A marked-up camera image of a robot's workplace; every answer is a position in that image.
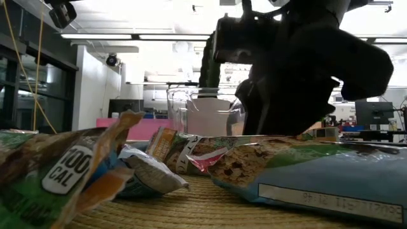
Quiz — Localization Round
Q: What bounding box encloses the purple-ended granola bar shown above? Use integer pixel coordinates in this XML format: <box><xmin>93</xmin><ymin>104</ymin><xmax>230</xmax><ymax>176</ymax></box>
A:
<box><xmin>92</xmin><ymin>144</ymin><xmax>191</xmax><ymax>200</ymax></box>

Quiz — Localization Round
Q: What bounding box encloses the black dome camera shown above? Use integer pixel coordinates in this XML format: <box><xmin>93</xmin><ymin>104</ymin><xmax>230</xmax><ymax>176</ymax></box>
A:
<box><xmin>105</xmin><ymin>53</ymin><xmax>120</xmax><ymax>67</ymax></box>

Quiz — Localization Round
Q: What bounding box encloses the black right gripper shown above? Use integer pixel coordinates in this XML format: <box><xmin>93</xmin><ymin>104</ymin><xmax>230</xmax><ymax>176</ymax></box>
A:
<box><xmin>237</xmin><ymin>30</ymin><xmax>340</xmax><ymax>136</ymax></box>

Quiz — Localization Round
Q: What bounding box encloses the blue granola bar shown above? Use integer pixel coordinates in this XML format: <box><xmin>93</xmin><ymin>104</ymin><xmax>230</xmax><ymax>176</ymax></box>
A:
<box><xmin>208</xmin><ymin>135</ymin><xmax>407</xmax><ymax>227</ymax></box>

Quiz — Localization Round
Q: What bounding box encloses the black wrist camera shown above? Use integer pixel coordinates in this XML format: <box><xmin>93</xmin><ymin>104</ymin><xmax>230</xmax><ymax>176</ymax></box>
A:
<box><xmin>212</xmin><ymin>14</ymin><xmax>282</xmax><ymax>64</ymax></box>
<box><xmin>44</xmin><ymin>0</ymin><xmax>78</xmax><ymax>30</ymax></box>

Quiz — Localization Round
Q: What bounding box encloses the ceiling strip light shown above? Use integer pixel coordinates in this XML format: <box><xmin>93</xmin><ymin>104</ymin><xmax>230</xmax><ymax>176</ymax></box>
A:
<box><xmin>60</xmin><ymin>33</ymin><xmax>210</xmax><ymax>41</ymax></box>

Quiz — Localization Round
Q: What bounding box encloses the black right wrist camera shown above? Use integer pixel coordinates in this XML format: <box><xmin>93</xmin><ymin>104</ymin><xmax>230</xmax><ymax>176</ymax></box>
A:
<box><xmin>212</xmin><ymin>14</ymin><xmax>282</xmax><ymax>64</ymax></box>

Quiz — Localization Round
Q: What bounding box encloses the yellow extension cable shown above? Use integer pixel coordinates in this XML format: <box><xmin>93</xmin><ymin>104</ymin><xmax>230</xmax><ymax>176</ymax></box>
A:
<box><xmin>2</xmin><ymin>0</ymin><xmax>58</xmax><ymax>135</ymax></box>

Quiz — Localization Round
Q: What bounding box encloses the black window frame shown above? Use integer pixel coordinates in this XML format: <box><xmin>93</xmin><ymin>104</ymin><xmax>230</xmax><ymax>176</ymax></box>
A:
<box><xmin>0</xmin><ymin>31</ymin><xmax>79</xmax><ymax>134</ymax></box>

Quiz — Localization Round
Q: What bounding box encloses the green cactus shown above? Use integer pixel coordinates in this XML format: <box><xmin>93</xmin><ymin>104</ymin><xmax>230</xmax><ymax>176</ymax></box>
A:
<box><xmin>198</xmin><ymin>31</ymin><xmax>223</xmax><ymax>98</ymax></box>

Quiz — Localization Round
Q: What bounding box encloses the clear plastic bin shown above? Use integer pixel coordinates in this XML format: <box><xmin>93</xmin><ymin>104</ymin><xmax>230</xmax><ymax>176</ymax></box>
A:
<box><xmin>166</xmin><ymin>87</ymin><xmax>246</xmax><ymax>138</ymax></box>

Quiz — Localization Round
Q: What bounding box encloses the dark cluttered desk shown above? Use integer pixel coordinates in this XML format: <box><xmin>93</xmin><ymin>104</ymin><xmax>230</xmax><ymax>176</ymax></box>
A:
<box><xmin>339</xmin><ymin>128</ymin><xmax>407</xmax><ymax>143</ymax></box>

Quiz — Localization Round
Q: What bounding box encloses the black computer monitor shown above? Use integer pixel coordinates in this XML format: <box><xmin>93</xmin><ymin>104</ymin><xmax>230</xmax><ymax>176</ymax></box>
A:
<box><xmin>355</xmin><ymin>101</ymin><xmax>395</xmax><ymax>127</ymax></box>

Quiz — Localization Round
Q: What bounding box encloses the red-ended granola bar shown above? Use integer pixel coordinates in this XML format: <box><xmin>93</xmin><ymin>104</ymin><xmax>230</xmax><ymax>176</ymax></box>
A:
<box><xmin>145</xmin><ymin>127</ymin><xmax>231</xmax><ymax>177</ymax></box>

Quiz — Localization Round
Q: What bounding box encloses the round woven placemat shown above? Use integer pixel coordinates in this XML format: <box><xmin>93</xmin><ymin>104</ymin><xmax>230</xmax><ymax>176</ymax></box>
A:
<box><xmin>65</xmin><ymin>174</ymin><xmax>407</xmax><ymax>229</ymax></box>

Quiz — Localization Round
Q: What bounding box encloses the white hexagonal plant pot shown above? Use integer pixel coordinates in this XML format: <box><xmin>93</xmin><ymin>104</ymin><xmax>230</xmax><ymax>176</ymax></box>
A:
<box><xmin>186</xmin><ymin>97</ymin><xmax>232</xmax><ymax>137</ymax></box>

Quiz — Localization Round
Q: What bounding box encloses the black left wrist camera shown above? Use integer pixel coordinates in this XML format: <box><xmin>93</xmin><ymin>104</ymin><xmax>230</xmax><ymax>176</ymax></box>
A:
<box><xmin>44</xmin><ymin>0</ymin><xmax>78</xmax><ymax>30</ymax></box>

